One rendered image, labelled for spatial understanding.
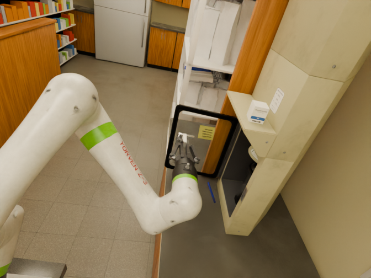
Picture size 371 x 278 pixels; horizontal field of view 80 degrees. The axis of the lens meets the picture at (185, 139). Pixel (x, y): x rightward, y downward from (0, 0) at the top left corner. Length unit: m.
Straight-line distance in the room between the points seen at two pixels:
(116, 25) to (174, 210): 5.24
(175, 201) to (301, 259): 0.74
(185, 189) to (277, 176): 0.37
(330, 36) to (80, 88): 0.63
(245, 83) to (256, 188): 0.47
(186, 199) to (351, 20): 0.63
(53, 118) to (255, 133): 0.57
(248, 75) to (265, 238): 0.77
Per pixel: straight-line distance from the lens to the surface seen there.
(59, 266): 1.02
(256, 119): 0.79
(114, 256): 2.07
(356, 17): 0.73
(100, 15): 5.77
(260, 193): 0.95
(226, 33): 1.92
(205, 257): 1.06
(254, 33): 1.02
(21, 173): 0.62
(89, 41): 6.10
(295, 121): 0.77
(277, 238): 1.26
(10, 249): 0.85
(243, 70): 1.05
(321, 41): 0.73
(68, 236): 2.20
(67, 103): 0.60
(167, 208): 0.72
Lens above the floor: 1.84
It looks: 34 degrees down
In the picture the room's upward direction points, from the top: 14 degrees clockwise
